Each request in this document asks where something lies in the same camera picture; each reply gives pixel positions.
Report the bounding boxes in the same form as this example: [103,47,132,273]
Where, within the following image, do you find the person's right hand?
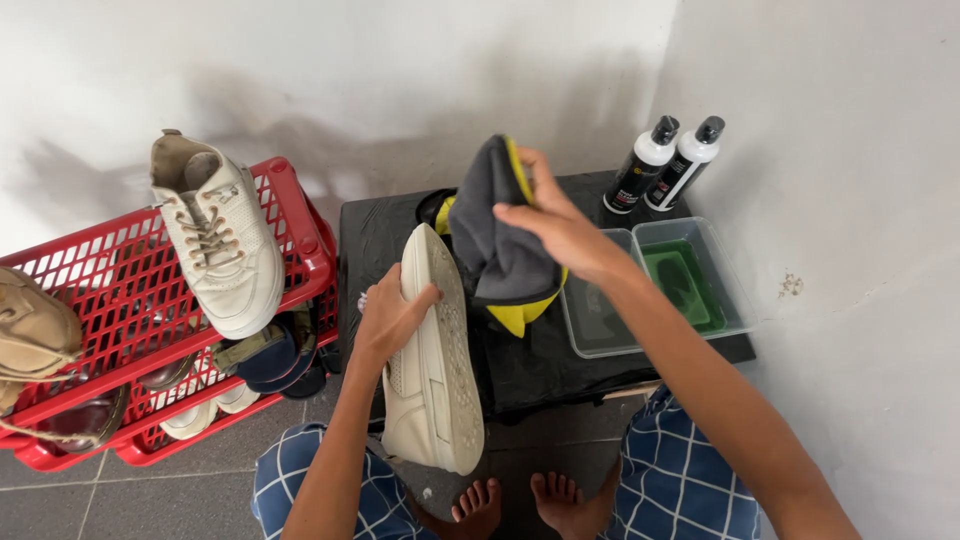
[492,146,640,292]

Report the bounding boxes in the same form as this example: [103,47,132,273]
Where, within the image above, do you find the person's left hand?
[351,262,445,370]

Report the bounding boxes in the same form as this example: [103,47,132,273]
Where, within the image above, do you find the cream sneaker with worn sole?
[381,222,486,477]

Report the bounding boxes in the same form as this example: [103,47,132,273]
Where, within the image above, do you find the grey and yellow microfibre cloth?
[435,134,570,339]

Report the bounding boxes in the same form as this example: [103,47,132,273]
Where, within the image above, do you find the white bottle with black label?
[603,114,681,216]
[643,115,726,213]

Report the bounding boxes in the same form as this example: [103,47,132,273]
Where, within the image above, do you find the clear plastic tub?
[558,228,655,360]

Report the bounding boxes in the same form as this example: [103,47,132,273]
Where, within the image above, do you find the navy and olive shoe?
[213,309,321,396]

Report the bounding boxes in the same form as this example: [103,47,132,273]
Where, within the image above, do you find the clear tub with green liquid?
[632,216,759,341]

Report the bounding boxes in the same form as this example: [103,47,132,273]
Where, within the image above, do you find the table with black cover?
[337,170,757,423]

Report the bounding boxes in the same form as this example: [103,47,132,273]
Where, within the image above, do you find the cream laced sneaker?
[149,129,287,342]

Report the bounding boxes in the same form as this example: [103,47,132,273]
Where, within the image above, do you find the person's left foot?
[450,477,503,540]

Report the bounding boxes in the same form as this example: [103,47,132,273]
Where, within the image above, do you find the person's foot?
[450,477,503,540]
[529,471,610,540]

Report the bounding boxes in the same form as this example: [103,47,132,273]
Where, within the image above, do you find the white shoe with cream sole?
[158,381,262,441]

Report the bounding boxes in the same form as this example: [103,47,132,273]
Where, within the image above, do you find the person's right foot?
[529,471,610,540]

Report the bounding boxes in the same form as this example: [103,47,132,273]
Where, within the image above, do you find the blue checked shorts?
[251,384,763,540]

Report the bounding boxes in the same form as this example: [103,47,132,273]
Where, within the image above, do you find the red plastic shoe rack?
[0,156,341,474]

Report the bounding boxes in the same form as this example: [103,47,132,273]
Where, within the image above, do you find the brown leather shoe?
[36,381,133,456]

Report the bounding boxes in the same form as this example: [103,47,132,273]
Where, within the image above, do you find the tan suede boot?
[0,266,84,415]

